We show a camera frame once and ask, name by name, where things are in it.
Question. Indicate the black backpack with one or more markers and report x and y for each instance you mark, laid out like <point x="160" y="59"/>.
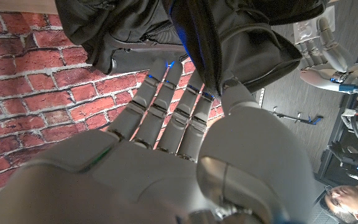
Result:
<point x="228" y="37"/>

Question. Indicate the person in black shirt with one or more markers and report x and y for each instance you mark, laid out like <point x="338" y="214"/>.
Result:
<point x="343" y="199"/>

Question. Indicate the perforated metal rail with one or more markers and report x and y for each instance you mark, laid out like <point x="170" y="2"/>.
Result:
<point x="261" y="98"/>

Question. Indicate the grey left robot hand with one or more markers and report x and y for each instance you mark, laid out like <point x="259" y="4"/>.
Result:
<point x="331" y="76"/>

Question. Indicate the red brick print backdrop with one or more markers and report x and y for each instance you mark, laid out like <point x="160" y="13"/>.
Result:
<point x="26" y="93"/>

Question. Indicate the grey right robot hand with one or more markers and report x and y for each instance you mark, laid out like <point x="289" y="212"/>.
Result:
<point x="141" y="177"/>

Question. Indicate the black wall hook bar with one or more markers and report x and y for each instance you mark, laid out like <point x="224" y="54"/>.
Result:
<point x="294" y="117"/>

